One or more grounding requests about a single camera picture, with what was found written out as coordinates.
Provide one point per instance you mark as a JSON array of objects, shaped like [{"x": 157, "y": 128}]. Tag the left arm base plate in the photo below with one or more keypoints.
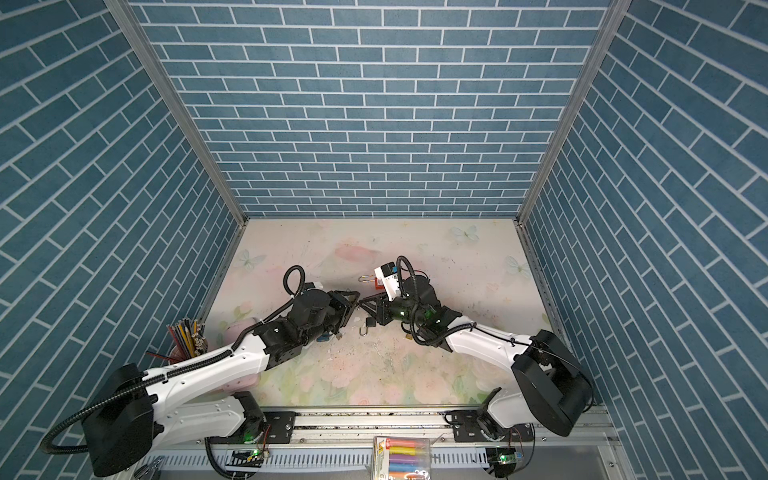
[{"x": 258, "y": 428}]

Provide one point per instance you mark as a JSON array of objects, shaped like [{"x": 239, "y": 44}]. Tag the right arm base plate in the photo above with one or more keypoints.
[{"x": 477, "y": 426}]

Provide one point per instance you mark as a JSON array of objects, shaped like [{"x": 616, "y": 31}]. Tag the black padlock with key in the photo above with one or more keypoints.
[{"x": 366, "y": 326}]

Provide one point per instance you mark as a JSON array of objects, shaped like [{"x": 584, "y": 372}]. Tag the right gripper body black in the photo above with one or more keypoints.
[{"x": 389, "y": 311}]

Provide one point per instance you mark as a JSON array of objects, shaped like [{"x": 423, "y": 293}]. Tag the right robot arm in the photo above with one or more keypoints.
[{"x": 551, "y": 387}]

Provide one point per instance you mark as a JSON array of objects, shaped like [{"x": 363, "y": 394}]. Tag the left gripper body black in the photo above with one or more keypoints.
[{"x": 340, "y": 310}]

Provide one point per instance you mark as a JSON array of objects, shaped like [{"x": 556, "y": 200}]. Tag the aluminium rail frame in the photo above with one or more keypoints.
[{"x": 322, "y": 440}]

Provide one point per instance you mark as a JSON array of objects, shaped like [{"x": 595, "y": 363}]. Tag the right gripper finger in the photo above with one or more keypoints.
[
  {"x": 374, "y": 315},
  {"x": 371, "y": 299}
]

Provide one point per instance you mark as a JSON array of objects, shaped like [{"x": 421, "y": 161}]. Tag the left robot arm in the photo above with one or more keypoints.
[{"x": 137, "y": 410}]

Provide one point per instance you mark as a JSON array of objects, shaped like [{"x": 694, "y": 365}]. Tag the pink pencil cup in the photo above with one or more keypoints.
[{"x": 188, "y": 342}]

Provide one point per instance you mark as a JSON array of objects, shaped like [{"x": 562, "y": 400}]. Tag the highlighter marker pack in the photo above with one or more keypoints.
[{"x": 401, "y": 458}]

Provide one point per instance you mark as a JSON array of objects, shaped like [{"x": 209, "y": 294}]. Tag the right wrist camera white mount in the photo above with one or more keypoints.
[{"x": 387, "y": 276}]

